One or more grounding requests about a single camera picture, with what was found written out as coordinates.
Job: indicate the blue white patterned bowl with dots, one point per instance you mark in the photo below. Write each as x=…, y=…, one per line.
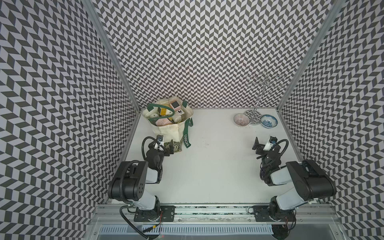
x=268, y=121

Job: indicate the white cartoon pencil sharpener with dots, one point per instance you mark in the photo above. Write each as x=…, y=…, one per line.
x=177, y=118

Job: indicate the cream canvas tote bag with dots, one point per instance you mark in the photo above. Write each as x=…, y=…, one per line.
x=178, y=132

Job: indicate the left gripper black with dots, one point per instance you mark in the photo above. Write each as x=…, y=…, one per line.
x=167, y=152

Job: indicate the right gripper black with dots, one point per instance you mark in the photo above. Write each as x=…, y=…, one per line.
x=260, y=147

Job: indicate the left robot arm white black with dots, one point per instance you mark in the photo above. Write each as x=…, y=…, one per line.
x=131, y=178

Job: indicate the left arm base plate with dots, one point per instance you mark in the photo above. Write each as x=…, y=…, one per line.
x=161, y=213

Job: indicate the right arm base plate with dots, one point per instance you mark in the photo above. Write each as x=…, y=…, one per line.
x=268, y=214

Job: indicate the pink ribbed bowl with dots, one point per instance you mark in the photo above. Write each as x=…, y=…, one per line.
x=241, y=120

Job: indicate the pink block pencil sharpener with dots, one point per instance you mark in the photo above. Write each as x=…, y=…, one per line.
x=175, y=105

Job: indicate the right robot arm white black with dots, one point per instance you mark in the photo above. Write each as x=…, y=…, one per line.
x=310, y=182

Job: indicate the pink rounded pencil sharpener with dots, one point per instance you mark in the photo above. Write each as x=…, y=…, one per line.
x=163, y=122

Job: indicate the silver jewelry tree stand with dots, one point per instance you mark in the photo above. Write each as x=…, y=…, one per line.
x=269, y=84

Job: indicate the aluminium mounting rail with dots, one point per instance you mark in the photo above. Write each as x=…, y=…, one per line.
x=244, y=214

